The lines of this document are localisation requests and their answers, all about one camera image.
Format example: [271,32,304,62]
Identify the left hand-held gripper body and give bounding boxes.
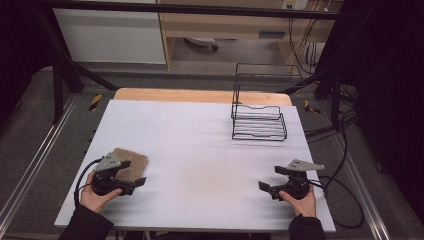
[90,152,136,197]

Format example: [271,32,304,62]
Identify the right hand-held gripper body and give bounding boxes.
[270,158,326,201]

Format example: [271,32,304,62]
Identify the brown towel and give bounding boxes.
[111,147,150,183]

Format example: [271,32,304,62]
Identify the black wire rack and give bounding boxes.
[230,62,305,142]

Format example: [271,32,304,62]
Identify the person's right hand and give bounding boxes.
[279,184,318,218]

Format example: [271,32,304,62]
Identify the person's left hand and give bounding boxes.
[79,171,124,214]

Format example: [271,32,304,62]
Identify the white table cover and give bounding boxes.
[54,99,337,233]

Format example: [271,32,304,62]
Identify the black metal stand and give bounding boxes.
[283,59,344,131]
[36,9,119,124]

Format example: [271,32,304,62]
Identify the wooden table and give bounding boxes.
[113,87,293,107]

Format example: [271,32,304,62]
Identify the white cabinet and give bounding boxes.
[53,0,167,65]

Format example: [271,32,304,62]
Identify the black curtain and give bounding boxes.
[0,0,58,128]
[319,0,424,224]

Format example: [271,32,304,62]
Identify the office chair base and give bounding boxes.
[183,36,220,52]

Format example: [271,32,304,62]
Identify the light wooden desk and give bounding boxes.
[156,0,344,70]

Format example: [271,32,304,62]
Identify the white power outlet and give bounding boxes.
[280,0,309,11]

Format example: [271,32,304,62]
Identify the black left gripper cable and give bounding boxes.
[73,157,104,208]

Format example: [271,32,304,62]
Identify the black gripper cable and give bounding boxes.
[73,157,104,208]
[309,174,365,230]

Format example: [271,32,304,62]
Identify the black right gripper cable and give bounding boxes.
[309,174,365,230]

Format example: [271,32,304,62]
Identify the black floor cables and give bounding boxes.
[304,86,359,141]

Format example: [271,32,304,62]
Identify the aluminium floor rail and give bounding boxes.
[328,133,391,240]
[0,94,79,228]

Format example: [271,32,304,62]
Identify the hanging desk cables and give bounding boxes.
[288,16,319,74]

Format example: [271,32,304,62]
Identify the black horizontal frame bar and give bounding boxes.
[33,0,361,21]

